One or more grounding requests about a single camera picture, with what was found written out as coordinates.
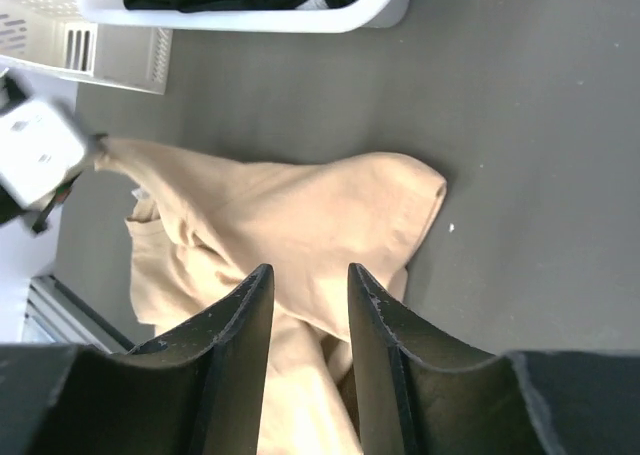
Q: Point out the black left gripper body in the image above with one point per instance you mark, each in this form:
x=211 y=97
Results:
x=13 y=93

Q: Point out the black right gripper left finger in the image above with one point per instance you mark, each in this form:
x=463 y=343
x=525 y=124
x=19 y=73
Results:
x=203 y=381

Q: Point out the grey slotted cable duct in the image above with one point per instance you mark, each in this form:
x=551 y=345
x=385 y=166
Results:
x=54 y=314

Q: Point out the beige t shirt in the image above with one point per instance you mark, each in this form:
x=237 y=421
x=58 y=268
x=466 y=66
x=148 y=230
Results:
x=201 y=224

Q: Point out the white mesh file organizer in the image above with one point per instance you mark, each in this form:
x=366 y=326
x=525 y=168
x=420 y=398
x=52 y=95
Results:
x=50 y=37

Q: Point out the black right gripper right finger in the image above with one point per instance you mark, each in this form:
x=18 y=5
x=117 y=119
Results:
x=418 y=389

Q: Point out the white plastic laundry basket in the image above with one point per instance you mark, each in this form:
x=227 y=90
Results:
x=360 y=14

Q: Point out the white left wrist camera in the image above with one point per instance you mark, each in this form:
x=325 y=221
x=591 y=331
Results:
x=42 y=146

